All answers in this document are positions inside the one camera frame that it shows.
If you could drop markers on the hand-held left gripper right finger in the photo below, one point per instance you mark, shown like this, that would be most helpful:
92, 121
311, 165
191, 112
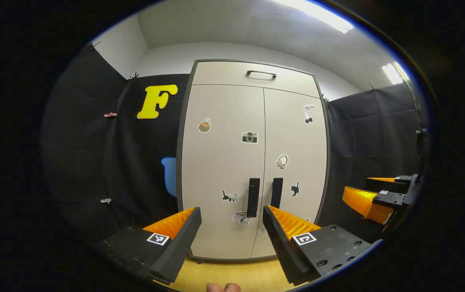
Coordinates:
281, 251

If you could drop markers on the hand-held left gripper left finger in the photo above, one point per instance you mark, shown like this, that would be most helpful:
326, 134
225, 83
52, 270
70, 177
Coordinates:
179, 247

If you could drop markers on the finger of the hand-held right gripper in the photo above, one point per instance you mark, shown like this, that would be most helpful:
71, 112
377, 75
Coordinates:
362, 202
386, 186

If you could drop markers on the double-door shoe cabinet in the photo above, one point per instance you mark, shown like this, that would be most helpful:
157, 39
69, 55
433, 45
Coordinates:
179, 178

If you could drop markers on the beige cabinet door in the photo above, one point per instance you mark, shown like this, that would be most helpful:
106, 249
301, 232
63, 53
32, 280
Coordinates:
216, 162
297, 154

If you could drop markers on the beige cabinet drawer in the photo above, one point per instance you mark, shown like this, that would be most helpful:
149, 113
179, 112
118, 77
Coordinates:
224, 75

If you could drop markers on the black backdrop cloth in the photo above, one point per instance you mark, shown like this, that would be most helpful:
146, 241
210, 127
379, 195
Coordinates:
358, 142
94, 162

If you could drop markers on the white clip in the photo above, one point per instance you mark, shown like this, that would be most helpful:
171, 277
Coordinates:
105, 200

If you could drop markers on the small ceiling light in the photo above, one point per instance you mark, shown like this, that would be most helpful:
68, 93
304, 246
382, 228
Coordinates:
392, 73

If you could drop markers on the pink clip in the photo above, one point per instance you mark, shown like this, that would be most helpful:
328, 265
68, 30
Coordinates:
110, 114

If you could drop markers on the black clip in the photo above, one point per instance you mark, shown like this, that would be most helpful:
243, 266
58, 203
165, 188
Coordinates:
133, 77

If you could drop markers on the long ceiling light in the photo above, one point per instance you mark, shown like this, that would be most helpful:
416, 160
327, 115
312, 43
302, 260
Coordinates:
321, 14

